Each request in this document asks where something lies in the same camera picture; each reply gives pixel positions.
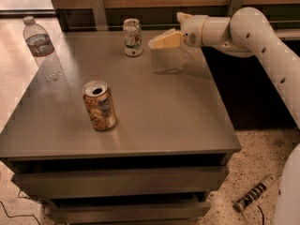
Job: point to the orange gold soda can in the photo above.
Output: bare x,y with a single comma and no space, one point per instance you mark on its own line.
98,100

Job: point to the right metal bracket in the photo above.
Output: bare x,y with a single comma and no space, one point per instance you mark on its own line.
234,6

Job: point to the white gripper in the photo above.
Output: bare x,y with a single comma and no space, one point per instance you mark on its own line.
192,31

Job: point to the grey drawer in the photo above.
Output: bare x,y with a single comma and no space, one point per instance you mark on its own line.
59,185
163,212

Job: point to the metal bracket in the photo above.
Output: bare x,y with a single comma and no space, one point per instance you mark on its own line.
99,13
234,6

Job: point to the left metal bracket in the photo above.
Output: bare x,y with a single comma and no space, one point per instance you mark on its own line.
99,13

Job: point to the lower grey drawer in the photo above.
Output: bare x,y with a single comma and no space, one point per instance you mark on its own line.
163,212

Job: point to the grey drawer cabinet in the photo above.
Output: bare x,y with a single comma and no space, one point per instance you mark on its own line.
169,114

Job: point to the white green 7up can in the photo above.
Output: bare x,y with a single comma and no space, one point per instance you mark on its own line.
132,34

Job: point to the upper grey drawer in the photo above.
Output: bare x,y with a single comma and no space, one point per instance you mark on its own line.
59,185

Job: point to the clear plastic water bottle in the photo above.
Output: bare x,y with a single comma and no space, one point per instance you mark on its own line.
41,47

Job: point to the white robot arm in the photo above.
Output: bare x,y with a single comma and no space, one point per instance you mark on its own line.
247,32

